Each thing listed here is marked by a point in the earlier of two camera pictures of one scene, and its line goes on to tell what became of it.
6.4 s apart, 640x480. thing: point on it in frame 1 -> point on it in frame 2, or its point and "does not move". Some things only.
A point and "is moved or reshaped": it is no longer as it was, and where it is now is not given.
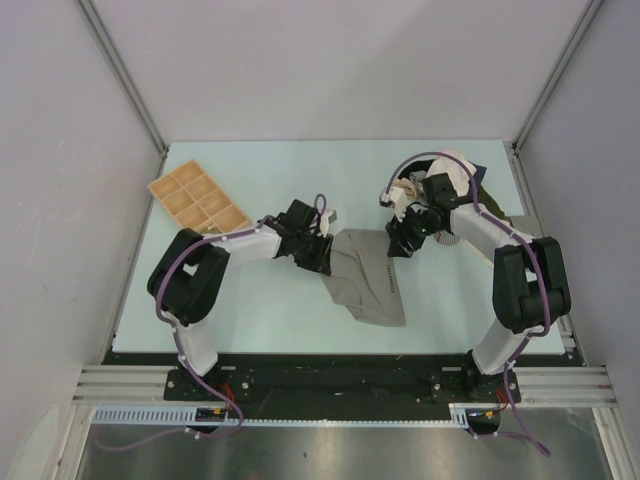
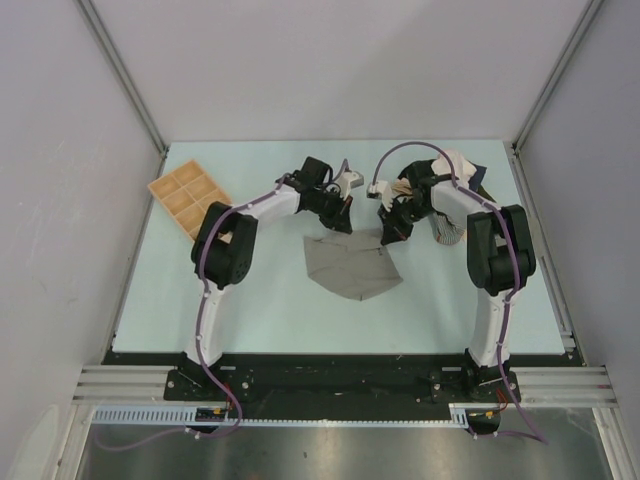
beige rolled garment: (409, 188) does not move
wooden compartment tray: (197, 202) does not move
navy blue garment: (478, 175) does not move
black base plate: (336, 376) does not move
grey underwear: (364, 278) is moved or reshaped
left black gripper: (320, 262) -> (340, 219)
